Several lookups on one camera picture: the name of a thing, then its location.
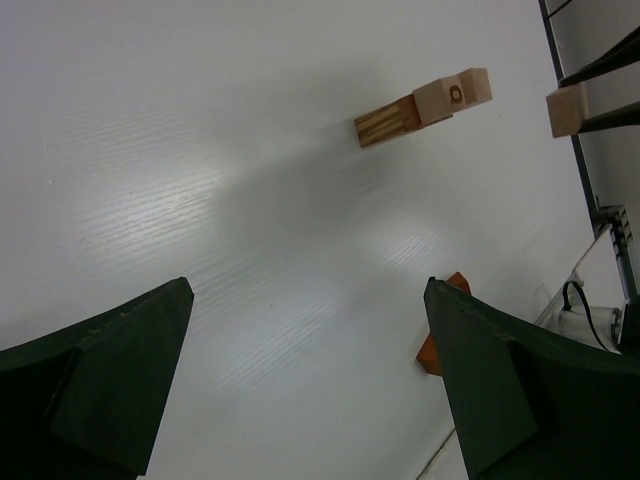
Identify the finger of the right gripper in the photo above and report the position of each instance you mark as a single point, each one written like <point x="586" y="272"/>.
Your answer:
<point x="622" y="54"/>
<point x="625" y="116"/>

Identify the letter Q wood cube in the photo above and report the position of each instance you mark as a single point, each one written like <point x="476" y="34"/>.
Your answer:
<point x="440" y="99"/>

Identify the long light wood block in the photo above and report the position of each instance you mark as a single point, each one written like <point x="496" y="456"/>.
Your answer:
<point x="567" y="109"/>

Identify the small light wood cube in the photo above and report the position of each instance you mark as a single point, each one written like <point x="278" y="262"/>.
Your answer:
<point x="475" y="86"/>

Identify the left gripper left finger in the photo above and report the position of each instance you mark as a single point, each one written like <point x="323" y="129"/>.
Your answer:
<point x="86" y="401"/>

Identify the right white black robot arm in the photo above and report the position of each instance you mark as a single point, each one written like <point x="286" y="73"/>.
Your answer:
<point x="601" y="321"/>

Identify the striped dark wood block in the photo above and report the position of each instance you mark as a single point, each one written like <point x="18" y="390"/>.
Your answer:
<point x="379" y="125"/>

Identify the orange arch wood block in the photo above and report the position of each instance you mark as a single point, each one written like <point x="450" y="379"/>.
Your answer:
<point x="427" y="357"/>

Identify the long red-brown wood block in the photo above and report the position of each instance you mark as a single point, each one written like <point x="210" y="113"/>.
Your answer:
<point x="410" y="116"/>

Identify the red-brown wedge block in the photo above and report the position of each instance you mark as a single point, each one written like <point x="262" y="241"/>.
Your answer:
<point x="458" y="281"/>

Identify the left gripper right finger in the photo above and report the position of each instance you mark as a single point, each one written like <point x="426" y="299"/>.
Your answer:
<point x="528" y="403"/>

